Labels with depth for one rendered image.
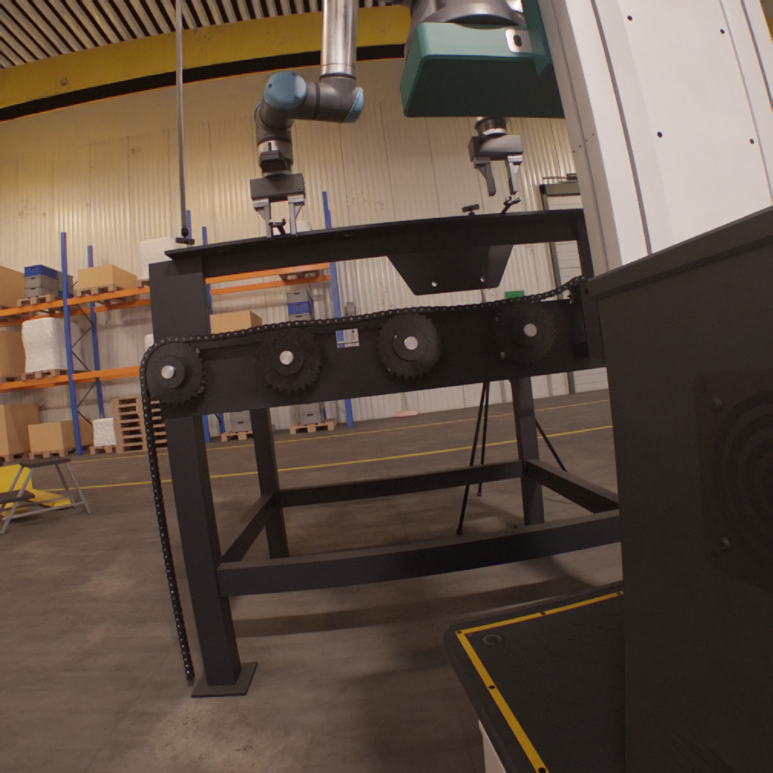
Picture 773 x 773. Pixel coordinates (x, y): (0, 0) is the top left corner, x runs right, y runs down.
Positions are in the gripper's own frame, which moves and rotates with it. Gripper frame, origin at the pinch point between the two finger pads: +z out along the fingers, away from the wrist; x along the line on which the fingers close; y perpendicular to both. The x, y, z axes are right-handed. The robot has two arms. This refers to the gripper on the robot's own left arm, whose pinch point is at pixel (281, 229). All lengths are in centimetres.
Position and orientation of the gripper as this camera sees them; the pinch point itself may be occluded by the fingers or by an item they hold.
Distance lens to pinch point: 121.5
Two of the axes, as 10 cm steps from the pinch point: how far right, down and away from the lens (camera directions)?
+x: -9.9, 1.2, -0.4
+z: 1.2, 9.9, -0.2
